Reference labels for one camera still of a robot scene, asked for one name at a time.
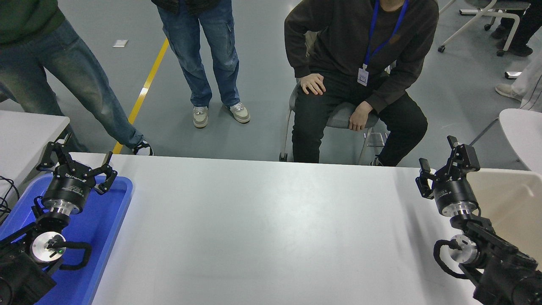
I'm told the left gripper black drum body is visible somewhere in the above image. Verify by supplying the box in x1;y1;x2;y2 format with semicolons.
41;165;95;208

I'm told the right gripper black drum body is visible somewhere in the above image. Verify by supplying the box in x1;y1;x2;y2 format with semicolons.
432;178;479;214

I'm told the seated person's left hand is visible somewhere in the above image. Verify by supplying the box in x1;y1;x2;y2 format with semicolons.
348;101;373;132

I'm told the seated person's right hand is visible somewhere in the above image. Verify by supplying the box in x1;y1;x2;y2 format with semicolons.
300;73;326;96

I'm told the white side table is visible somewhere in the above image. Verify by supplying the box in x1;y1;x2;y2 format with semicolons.
0;110;71;200

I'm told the large pale bin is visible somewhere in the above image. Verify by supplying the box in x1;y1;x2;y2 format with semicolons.
459;168;542;265

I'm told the blue plastic tray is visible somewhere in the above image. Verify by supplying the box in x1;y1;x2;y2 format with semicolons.
0;174;134;305

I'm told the metal floor socket plate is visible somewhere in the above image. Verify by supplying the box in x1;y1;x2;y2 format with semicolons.
366;132;389;147

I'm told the standing person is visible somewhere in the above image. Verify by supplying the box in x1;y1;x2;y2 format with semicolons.
0;0;154;156
151;0;251;129

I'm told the grey chair with white legs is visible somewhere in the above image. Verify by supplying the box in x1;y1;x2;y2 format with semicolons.
279;36;396;165

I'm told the white-framed office chair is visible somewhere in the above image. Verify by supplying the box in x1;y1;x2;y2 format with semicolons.
437;0;532;57

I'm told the seated person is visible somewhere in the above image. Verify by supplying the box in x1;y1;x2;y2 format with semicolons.
284;0;440;167

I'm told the black cable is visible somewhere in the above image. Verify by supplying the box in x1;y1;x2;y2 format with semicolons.
0;176;20;221

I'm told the blue lanyard with badge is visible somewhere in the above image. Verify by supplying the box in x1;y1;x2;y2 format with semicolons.
357;0;409;87

